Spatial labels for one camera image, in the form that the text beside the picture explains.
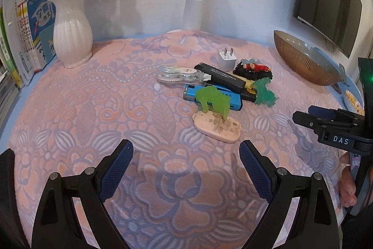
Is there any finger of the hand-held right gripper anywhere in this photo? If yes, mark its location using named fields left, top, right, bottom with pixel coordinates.
left=293, top=111, right=335, bottom=128
left=309, top=107, right=363, bottom=122

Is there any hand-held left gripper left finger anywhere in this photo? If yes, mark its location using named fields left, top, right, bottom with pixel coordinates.
left=31, top=139, right=135, bottom=249

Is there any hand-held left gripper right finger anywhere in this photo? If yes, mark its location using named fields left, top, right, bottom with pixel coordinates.
left=239, top=140, right=346, bottom=249

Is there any dark green dinosaur toy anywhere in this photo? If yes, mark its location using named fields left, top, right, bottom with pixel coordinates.
left=251, top=77, right=278, bottom=107

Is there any brown ribbed bowl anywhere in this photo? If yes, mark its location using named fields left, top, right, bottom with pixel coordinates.
left=273, top=30, right=341, bottom=86

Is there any pink oval tag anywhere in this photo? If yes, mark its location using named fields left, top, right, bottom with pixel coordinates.
left=192, top=111, right=242, bottom=144

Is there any red figurine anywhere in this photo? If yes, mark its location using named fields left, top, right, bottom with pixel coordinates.
left=232, top=59, right=273, bottom=81

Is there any green translucent elephant figure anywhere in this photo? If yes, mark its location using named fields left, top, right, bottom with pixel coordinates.
left=195, top=86, right=234, bottom=123

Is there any black highlighter pen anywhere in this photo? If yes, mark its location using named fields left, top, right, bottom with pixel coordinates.
left=194, top=62, right=257, bottom=92

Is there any white charger plug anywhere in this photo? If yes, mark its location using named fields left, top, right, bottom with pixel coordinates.
left=217, top=48, right=236, bottom=72

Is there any blue rectangular lighter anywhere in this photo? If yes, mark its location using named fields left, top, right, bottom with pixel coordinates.
left=183, top=84, right=243, bottom=112

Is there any clear correction tape dispenser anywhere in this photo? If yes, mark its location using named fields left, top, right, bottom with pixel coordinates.
left=156, top=65, right=212, bottom=88

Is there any person's right hand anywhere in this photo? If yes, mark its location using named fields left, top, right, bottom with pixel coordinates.
left=339, top=151, right=362, bottom=208

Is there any plate with food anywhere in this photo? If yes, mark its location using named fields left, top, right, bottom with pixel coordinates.
left=344, top=89, right=365, bottom=116

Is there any pink patterned blanket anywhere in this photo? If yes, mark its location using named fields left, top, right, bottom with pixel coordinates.
left=6, top=29, right=365, bottom=249

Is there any white ribbed vase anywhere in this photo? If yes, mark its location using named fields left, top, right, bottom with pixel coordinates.
left=47, top=0, right=94, bottom=69

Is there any blue cover book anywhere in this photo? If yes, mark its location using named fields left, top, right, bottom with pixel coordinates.
left=27, top=0, right=58, bottom=70

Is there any white spine book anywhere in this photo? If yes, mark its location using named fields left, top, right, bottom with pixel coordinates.
left=16, top=1, right=40, bottom=74

